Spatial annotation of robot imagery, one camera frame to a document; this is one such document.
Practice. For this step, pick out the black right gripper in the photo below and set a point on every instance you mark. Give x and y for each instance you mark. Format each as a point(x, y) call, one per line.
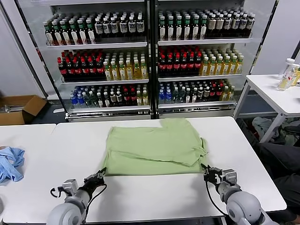
point(213, 176)

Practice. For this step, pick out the dark bottle beige label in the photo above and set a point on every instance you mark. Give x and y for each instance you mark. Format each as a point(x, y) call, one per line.
point(119, 99)
point(113, 99)
point(219, 25)
point(200, 95)
point(212, 25)
point(206, 94)

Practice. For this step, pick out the small white floor object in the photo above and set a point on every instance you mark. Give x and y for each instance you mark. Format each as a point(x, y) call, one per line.
point(58, 110)

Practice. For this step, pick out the red-cap cola bottle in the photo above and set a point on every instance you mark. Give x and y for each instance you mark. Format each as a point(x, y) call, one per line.
point(85, 69)
point(191, 65)
point(69, 70)
point(133, 98)
point(100, 69)
point(126, 98)
point(198, 65)
point(93, 69)
point(62, 70)
point(219, 93)
point(213, 93)
point(177, 66)
point(77, 70)
point(184, 65)
point(162, 66)
point(169, 66)

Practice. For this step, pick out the pale green cloth pile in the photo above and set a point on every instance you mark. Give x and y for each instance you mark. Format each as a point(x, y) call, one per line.
point(290, 138)

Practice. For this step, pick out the open glass cooler door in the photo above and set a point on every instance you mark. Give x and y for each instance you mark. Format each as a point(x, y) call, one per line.
point(262, 39)
point(35, 58)

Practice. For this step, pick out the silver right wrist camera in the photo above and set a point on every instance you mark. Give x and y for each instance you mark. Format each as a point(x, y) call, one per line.
point(229, 177)

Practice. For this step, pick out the silver metal rods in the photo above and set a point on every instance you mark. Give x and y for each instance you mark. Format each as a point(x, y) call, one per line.
point(10, 109)

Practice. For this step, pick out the blue label water bottle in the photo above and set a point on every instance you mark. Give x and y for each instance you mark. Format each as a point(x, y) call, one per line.
point(81, 101)
point(168, 97)
point(162, 97)
point(73, 102)

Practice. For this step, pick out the green-cap bottle white label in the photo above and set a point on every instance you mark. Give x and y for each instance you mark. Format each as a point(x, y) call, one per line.
point(57, 36)
point(203, 28)
point(178, 30)
point(74, 35)
point(100, 101)
point(170, 30)
point(49, 36)
point(91, 34)
point(194, 96)
point(65, 36)
point(195, 29)
point(187, 29)
point(188, 96)
point(107, 100)
point(82, 35)
point(162, 30)

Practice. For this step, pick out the beverage display shelf unit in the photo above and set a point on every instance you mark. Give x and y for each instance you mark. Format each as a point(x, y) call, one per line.
point(93, 45)
point(199, 42)

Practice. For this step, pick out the yellow drink bottle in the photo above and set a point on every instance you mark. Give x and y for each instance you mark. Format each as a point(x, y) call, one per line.
point(122, 72)
point(233, 66)
point(115, 73)
point(144, 71)
point(225, 95)
point(137, 71)
point(107, 73)
point(231, 94)
point(204, 68)
point(219, 67)
point(212, 67)
point(145, 99)
point(139, 99)
point(129, 72)
point(226, 67)
point(239, 66)

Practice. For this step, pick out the light blue crumpled garment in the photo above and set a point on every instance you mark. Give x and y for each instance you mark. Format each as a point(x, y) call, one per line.
point(11, 164)

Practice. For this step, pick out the grey white clothes pile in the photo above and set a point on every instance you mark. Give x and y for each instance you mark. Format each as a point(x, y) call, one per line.
point(262, 124)

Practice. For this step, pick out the dark trousered leg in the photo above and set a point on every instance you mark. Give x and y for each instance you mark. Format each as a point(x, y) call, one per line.
point(283, 159)

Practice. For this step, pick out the white side table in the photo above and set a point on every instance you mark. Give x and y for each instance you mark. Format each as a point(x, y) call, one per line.
point(269, 91)

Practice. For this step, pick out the clear green-label water bottle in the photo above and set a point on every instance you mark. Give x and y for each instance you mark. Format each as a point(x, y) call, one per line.
point(182, 96)
point(87, 101)
point(93, 100)
point(175, 96)

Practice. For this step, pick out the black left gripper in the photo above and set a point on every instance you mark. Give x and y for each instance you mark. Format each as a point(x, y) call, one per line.
point(92, 181)

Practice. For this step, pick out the green t-shirt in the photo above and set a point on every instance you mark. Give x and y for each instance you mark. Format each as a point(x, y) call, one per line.
point(152, 145)

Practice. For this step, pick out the clear bottle white cap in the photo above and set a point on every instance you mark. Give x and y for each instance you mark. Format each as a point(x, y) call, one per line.
point(287, 68)

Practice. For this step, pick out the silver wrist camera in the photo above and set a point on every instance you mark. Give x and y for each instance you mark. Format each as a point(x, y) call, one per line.
point(229, 177)
point(70, 185)

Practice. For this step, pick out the clear bottle yellowish liquid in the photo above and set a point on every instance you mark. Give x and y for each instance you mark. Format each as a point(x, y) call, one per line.
point(283, 83)

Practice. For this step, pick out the brown cardboard box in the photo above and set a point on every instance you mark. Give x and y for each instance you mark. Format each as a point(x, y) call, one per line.
point(30, 105)

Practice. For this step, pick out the dark bottle blue-white label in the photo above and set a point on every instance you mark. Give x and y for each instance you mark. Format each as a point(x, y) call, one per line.
point(99, 29)
point(250, 24)
point(132, 27)
point(243, 24)
point(114, 28)
point(123, 27)
point(140, 27)
point(235, 24)
point(227, 25)
point(106, 28)

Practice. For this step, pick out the black mesh crate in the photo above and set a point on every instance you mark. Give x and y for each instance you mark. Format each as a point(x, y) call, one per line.
point(246, 131)

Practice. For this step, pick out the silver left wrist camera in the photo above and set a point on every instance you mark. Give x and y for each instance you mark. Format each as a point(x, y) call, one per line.
point(70, 185)

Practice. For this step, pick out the black office chair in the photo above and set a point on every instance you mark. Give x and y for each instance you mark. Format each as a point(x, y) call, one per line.
point(293, 129)

